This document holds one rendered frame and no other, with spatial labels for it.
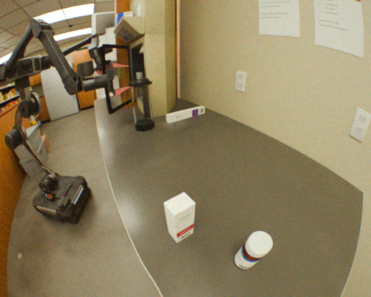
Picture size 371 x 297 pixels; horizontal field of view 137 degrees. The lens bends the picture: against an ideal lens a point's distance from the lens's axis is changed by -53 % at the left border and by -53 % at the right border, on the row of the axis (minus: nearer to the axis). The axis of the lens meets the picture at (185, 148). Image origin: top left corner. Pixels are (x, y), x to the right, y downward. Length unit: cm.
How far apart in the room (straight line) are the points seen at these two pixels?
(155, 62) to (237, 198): 73
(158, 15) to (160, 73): 33
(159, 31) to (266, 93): 62
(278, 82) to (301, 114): 18
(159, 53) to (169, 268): 87
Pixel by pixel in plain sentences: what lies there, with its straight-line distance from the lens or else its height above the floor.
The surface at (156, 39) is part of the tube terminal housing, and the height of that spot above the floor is 138.
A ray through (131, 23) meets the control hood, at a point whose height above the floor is 147.
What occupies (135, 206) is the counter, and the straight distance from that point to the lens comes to 39.
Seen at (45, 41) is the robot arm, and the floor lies 145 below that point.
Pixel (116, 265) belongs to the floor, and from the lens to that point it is 138.
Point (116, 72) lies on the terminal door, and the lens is 97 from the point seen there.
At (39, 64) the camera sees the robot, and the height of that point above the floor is 145.
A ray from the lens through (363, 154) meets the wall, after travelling 75.
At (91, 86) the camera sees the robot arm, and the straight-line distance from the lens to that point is 67.
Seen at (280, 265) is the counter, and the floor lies 94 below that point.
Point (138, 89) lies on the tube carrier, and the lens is 68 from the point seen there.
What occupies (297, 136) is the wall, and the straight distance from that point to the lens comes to 77.
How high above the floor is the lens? 124
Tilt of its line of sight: 32 degrees down
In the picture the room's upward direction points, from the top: straight up
